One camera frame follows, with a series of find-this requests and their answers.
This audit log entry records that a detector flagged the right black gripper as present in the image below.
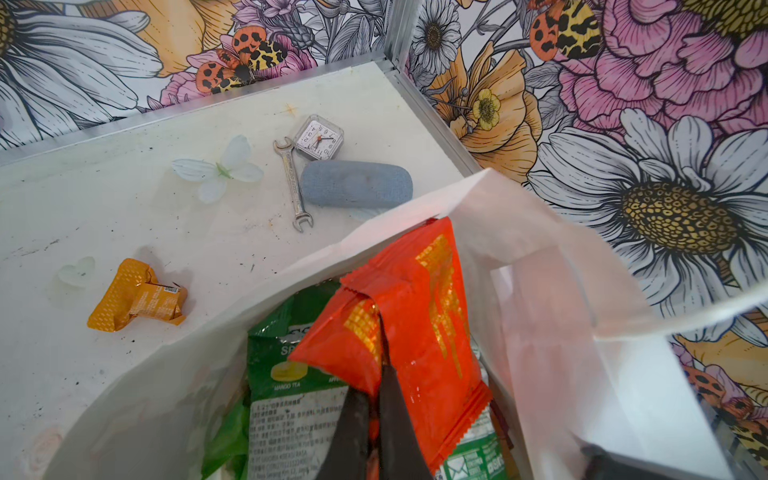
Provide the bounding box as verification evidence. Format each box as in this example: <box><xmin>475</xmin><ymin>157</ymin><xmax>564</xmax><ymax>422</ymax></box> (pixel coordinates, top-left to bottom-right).
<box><xmin>581</xmin><ymin>445</ymin><xmax>676</xmax><ymax>480</ymax></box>

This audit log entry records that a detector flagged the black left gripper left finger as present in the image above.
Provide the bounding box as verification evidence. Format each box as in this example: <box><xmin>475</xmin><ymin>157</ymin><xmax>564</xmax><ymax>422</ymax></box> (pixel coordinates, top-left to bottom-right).
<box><xmin>315</xmin><ymin>387</ymin><xmax>370</xmax><ymax>480</ymax></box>

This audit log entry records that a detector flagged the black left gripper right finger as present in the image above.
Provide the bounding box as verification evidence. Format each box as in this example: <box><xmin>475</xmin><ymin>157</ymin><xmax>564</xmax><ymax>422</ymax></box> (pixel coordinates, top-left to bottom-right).
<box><xmin>378</xmin><ymin>363</ymin><xmax>432</xmax><ymax>480</ymax></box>

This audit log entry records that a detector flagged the green yellow candy bag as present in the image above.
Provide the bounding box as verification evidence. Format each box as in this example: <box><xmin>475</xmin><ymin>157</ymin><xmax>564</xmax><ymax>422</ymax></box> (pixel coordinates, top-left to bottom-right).
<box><xmin>247</xmin><ymin>280</ymin><xmax>506</xmax><ymax>479</ymax></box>

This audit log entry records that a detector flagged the white floral paper bag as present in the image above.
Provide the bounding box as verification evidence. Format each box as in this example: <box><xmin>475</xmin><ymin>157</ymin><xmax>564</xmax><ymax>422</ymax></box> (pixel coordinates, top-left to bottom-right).
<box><xmin>45</xmin><ymin>172</ymin><xmax>767</xmax><ymax>479</ymax></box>

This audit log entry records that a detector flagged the bright green snack bag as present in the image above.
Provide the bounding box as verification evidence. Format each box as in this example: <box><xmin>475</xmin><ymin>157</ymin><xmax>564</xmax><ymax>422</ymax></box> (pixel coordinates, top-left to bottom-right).
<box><xmin>201</xmin><ymin>394</ymin><xmax>250</xmax><ymax>479</ymax></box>

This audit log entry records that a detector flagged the red snack packet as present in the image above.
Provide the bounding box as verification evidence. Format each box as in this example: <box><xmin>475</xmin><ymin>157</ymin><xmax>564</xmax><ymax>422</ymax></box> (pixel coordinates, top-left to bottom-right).
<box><xmin>289</xmin><ymin>218</ymin><xmax>492</xmax><ymax>473</ymax></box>

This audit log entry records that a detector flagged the small metal wrench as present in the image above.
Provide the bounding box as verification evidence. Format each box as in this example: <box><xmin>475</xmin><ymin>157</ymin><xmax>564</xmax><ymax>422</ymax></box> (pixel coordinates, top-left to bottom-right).
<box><xmin>273</xmin><ymin>137</ymin><xmax>314</xmax><ymax>233</ymax></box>

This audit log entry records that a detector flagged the blue grey glasses case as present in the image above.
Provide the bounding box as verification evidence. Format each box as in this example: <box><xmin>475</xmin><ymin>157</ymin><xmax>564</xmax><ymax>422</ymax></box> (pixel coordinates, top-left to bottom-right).
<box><xmin>299</xmin><ymin>160</ymin><xmax>414</xmax><ymax>209</ymax></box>

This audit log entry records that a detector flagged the small square clock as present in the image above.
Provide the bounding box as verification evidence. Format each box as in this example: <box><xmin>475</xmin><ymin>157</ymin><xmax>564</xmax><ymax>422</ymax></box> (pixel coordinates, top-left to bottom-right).
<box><xmin>293</xmin><ymin>114</ymin><xmax>344</xmax><ymax>160</ymax></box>

